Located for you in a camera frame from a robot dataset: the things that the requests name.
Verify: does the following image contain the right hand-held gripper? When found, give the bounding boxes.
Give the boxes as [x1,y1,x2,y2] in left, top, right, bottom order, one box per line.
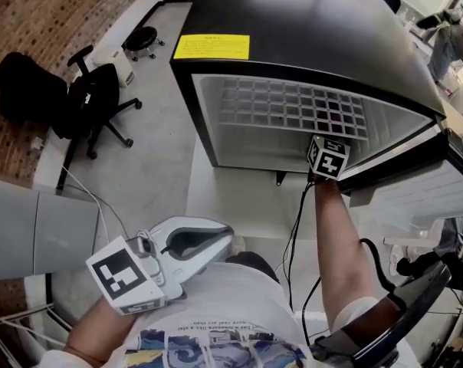
[306,134,351,182]

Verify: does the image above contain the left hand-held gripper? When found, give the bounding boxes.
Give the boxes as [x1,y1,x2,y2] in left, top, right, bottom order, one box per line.
[85,215,233,316]

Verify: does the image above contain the black mini fridge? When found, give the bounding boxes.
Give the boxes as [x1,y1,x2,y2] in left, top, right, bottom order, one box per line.
[169,0,463,224]

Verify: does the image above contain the person's right forearm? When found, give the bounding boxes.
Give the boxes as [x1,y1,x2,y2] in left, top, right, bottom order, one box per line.
[314,178,382,324]

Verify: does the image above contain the person's left forearm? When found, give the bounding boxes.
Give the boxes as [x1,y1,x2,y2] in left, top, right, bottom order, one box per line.
[64,297,140,363]

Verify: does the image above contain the white rectangular table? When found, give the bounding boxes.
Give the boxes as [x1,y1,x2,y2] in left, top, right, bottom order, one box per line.
[185,140,370,239]

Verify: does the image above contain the person's black shorts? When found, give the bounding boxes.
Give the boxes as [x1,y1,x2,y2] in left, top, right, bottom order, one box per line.
[225,251,281,283]

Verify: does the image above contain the person's white printed t-shirt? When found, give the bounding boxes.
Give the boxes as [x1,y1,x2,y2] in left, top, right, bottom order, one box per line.
[43,262,416,368]

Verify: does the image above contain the black armrest office chair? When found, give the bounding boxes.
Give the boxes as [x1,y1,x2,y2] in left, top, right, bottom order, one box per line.
[0,45,143,160]

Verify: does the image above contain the small white appliance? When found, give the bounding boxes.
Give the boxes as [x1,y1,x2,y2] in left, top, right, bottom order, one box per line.
[90,45,136,88]

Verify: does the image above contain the white metal rack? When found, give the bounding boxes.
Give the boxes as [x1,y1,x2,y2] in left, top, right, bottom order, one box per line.
[0,303,74,368]

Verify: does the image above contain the black round stool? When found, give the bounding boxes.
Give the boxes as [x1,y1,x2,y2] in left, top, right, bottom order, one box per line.
[123,26,166,61]

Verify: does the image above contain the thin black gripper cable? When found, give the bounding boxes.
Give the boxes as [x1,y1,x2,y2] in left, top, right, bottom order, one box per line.
[283,180,323,347]

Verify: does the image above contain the white plastic grid rack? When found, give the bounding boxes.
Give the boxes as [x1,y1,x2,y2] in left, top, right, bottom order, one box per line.
[218,77,370,141]

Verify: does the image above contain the thin white gripper cable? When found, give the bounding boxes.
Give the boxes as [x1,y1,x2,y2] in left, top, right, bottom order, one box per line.
[58,165,112,241]

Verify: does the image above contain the thick black cable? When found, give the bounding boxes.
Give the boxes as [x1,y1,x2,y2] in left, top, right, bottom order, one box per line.
[360,238,397,294]

